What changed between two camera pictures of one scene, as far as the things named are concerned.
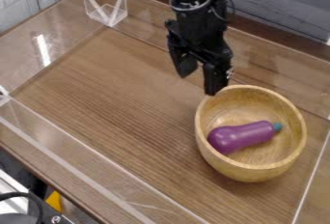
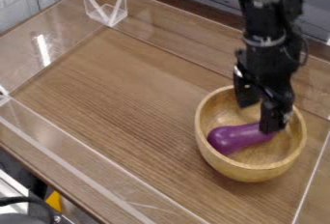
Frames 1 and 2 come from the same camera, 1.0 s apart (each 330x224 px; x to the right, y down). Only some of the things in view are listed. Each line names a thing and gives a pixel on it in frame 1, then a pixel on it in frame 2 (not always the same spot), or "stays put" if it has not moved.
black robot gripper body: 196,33 → 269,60
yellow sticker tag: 55,201 stays put
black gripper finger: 216,75 → 277,104
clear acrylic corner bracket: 106,14 stays put
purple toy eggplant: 226,138 stays put
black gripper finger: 185,59 → 248,89
